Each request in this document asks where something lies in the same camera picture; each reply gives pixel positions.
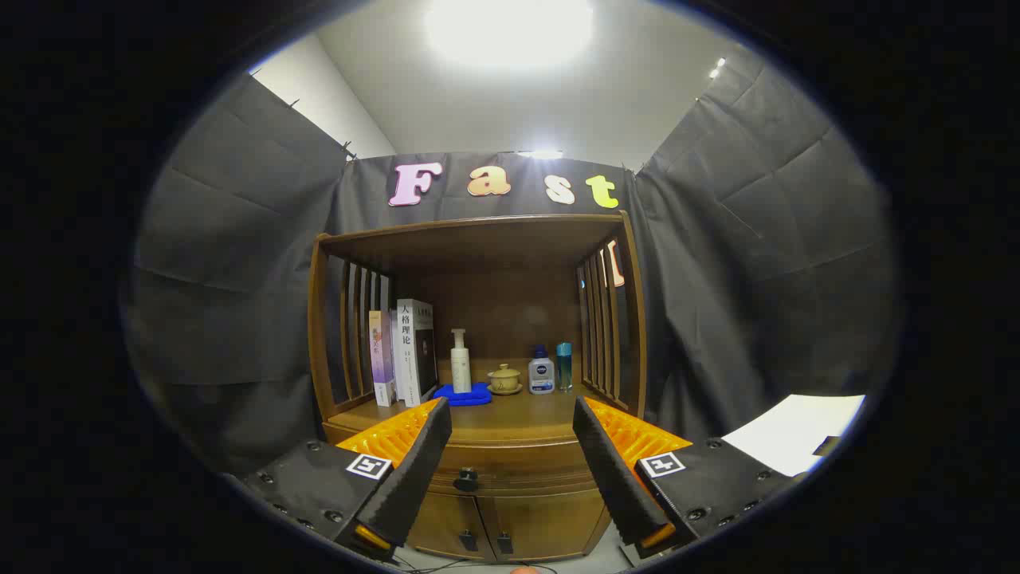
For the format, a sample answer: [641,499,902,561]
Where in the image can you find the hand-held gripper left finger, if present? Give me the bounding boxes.
[239,396,453,563]

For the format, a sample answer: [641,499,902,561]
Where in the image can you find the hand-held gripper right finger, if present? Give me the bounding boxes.
[571,395,800,560]

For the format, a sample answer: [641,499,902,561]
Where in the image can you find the brown wooden drawer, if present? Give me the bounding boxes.
[323,421,614,499]

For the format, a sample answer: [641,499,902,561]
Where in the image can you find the wooden cabinet door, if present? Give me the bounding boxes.
[410,493,496,559]
[478,488,613,564]

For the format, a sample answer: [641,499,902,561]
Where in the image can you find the wooden cabinet countertop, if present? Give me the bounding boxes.
[325,357,638,446]

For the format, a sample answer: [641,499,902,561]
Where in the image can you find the brown wooden cabinet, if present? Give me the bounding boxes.
[308,211,648,565]

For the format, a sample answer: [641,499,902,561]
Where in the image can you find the blue cloth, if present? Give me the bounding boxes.
[433,382,493,407]

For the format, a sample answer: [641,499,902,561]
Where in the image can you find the white pump bottle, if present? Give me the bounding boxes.
[451,328,473,395]

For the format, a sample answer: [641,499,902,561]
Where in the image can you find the purple book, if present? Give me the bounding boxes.
[368,310,397,407]

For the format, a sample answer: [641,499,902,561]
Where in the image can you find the thick white book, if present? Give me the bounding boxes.
[396,299,438,407]

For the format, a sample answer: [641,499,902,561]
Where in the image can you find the white lotion bottle blue cap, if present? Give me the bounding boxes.
[528,344,555,395]

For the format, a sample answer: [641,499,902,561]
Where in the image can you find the yellow lidded teacup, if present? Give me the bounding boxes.
[487,364,524,396]

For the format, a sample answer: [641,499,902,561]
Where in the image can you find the white grey appliance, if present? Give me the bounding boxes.
[721,394,866,478]

